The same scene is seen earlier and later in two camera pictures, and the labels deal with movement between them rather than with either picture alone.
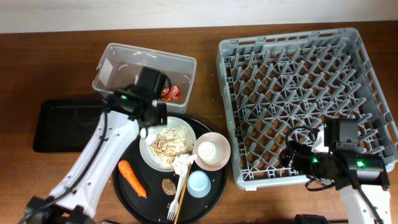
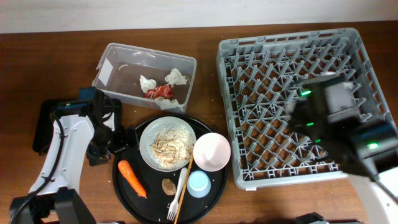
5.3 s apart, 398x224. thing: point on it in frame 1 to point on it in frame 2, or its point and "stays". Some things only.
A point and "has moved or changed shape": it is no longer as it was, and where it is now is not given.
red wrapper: [167, 94] has moved or changed shape
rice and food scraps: [170, 143] stays
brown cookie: [168, 186] stays
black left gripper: [163, 114] to [94, 154]
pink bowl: [212, 151] stays
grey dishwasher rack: [273, 83] stays
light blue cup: [198, 184] stays
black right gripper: [303, 152] to [292, 117]
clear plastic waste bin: [118, 66] stays
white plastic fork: [173, 209] stays
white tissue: [181, 162] to [176, 78]
